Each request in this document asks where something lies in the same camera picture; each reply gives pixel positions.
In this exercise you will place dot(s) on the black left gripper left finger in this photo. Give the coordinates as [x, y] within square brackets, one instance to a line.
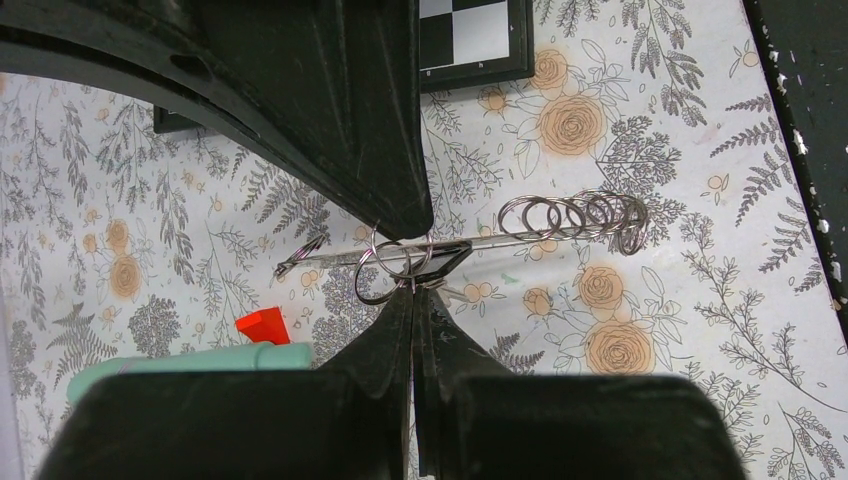
[347, 419]

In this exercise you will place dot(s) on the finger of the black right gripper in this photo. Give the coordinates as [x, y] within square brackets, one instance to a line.
[328, 91]

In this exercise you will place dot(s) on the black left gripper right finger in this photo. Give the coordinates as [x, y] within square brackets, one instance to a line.
[475, 419]

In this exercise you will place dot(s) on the silver carabiner keyring with chain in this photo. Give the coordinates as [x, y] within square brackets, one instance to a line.
[523, 220]

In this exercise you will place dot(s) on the black key tag with key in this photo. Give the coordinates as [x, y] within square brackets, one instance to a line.
[444, 259]

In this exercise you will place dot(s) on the teal rolling pin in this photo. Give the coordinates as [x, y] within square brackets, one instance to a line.
[246, 357]

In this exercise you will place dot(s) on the red rolling pin stand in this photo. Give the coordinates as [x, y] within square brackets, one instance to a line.
[265, 325]

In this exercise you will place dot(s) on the black white checkerboard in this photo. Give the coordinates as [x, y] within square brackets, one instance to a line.
[462, 44]

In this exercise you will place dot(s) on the floral patterned table mat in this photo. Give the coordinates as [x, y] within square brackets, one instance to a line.
[117, 241]

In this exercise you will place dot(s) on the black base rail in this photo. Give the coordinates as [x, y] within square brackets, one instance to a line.
[803, 45]

